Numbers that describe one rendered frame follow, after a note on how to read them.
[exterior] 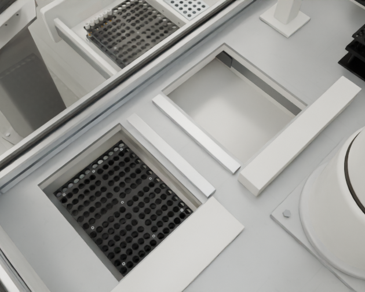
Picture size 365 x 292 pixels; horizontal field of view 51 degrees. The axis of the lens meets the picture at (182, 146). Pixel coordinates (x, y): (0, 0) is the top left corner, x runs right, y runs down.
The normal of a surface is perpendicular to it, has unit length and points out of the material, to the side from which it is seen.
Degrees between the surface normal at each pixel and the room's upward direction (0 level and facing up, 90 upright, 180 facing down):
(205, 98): 0
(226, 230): 0
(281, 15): 90
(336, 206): 90
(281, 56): 0
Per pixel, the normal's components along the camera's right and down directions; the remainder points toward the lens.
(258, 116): 0.00, -0.47
